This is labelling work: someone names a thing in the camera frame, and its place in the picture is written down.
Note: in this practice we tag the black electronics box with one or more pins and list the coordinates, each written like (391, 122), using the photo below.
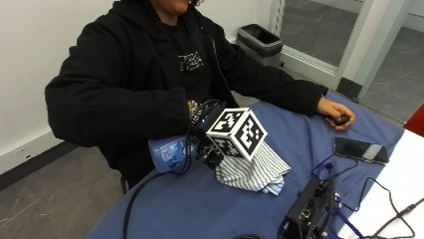
(309, 209)

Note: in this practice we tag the black door stop block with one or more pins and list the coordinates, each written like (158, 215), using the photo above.
(350, 88)

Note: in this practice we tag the the person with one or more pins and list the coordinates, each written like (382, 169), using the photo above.
(132, 83)

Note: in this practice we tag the striped white cloth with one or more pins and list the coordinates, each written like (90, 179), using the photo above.
(256, 169)

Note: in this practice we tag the blue printed pouch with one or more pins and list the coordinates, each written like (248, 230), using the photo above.
(171, 152)

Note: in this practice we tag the blue table cloth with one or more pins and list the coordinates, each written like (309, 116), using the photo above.
(212, 205)

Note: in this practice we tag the glass door with white frame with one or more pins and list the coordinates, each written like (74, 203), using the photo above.
(328, 36)

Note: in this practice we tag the small black clicker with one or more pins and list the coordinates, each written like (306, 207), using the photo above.
(342, 119)

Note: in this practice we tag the black smartphone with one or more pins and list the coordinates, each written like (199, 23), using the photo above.
(360, 150)

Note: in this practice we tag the grey trash bin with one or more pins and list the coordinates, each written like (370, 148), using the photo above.
(261, 43)

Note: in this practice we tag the red chair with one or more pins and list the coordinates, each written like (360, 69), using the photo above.
(417, 121)

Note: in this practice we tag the white marker cube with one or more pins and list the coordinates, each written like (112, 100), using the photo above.
(239, 132)

